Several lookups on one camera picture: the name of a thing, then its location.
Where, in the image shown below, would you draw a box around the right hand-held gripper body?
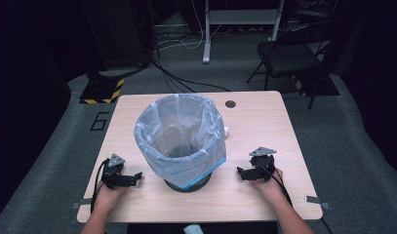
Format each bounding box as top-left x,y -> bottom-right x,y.
248,146 -> 278,181

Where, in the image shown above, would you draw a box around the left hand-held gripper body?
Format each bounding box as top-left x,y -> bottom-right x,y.
100,153 -> 127,190

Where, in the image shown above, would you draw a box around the person's left hand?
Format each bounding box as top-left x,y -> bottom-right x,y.
93,181 -> 132,214

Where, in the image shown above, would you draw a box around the person's right hand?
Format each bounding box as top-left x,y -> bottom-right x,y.
250,168 -> 286,206

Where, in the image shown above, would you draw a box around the black trash bin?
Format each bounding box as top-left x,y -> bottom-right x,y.
163,145 -> 214,194

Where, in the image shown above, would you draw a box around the bin with clear plastic bag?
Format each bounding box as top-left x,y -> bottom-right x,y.
133,93 -> 227,190

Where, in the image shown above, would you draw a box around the white object at person's lap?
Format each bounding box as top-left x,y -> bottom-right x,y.
182,223 -> 205,234

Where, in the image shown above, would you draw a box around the black yellow striped stand base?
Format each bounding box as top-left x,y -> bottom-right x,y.
79,77 -> 126,105

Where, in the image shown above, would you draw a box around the black folding chair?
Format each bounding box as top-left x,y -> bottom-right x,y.
246,19 -> 338,110

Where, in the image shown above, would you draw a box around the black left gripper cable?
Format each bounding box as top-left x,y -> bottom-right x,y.
90,158 -> 110,215

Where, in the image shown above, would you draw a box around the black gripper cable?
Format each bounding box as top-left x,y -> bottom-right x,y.
90,158 -> 110,215
258,162 -> 335,234

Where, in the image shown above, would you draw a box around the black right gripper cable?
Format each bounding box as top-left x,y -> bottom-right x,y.
258,162 -> 335,234

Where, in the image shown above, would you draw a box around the grey metal table bracket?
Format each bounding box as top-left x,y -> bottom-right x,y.
70,201 -> 93,211
304,194 -> 331,211

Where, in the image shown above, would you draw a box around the black floor cables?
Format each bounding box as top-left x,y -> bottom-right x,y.
134,19 -> 232,95

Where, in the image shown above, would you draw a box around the white desk frame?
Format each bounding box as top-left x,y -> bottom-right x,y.
202,0 -> 286,64

